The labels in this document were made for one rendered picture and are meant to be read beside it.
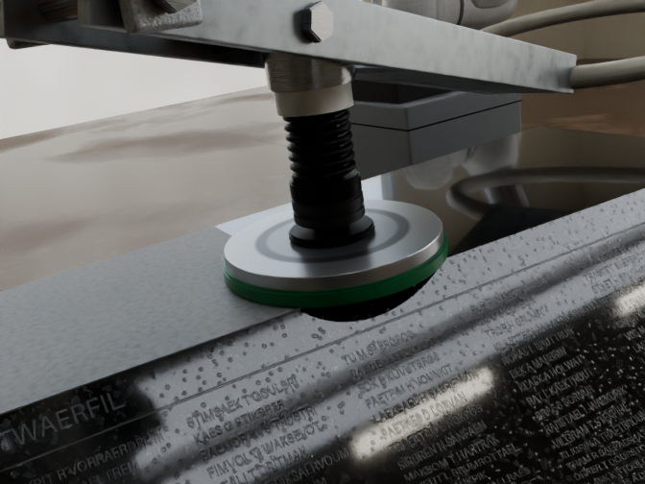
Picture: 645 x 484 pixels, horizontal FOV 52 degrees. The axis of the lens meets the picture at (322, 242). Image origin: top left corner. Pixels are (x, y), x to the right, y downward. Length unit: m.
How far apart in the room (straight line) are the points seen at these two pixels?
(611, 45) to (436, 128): 7.05
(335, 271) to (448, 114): 1.21
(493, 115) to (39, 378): 1.49
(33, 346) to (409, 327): 0.32
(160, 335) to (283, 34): 0.26
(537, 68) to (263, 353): 0.49
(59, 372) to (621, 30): 8.28
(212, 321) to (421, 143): 1.19
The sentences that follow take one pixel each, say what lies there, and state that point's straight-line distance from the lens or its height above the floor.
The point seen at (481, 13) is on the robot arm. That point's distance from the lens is 1.94.
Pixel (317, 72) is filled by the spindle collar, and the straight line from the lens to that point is 0.58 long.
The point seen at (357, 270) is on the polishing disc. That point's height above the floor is 0.85.
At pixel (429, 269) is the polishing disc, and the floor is 0.83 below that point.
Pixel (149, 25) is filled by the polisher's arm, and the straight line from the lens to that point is 0.41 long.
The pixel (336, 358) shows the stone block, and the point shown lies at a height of 0.79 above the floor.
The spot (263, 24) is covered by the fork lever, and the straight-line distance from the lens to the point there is 0.50.
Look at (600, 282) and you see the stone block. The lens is 0.71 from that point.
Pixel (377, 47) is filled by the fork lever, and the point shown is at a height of 1.02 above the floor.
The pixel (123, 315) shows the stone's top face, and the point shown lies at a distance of 0.62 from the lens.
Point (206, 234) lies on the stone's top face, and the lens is 0.80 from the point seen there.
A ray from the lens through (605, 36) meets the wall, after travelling 8.74.
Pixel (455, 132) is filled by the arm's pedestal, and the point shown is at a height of 0.70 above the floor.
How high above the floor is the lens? 1.06
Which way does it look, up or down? 20 degrees down
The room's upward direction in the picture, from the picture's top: 8 degrees counter-clockwise
